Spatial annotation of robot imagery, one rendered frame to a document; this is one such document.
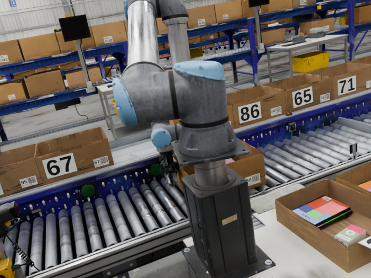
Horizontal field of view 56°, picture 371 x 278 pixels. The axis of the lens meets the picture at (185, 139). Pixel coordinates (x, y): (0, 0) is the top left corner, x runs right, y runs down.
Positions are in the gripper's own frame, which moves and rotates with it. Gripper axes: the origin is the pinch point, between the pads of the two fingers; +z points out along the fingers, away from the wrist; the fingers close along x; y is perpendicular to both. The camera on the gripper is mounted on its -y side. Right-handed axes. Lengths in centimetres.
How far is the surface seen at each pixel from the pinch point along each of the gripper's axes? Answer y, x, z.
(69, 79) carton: -457, -25, -16
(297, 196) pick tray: 52, 39, -2
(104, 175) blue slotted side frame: -22.9, -30.9, -6.2
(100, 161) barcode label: -28.8, -30.6, -12.9
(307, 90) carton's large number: -29, 111, -20
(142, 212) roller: 8.9, -19.5, 5.6
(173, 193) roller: 0.2, -0.3, 5.8
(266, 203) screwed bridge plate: 39, 32, 5
